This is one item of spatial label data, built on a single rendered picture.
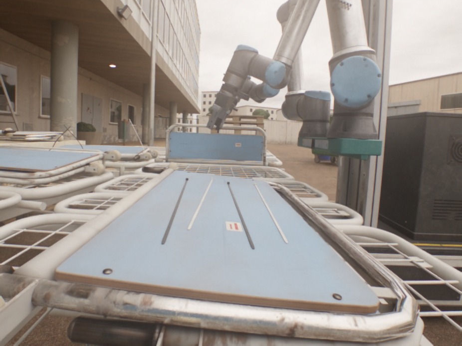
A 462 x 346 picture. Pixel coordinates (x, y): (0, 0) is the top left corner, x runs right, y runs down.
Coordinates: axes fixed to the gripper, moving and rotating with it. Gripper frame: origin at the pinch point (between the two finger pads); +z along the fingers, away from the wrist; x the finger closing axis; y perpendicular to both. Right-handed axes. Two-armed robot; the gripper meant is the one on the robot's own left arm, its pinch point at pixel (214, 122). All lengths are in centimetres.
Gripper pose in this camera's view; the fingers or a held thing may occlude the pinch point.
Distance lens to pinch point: 111.1
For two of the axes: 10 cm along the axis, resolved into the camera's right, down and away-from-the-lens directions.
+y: -8.9, -4.5, 1.2
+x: -2.2, 1.7, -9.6
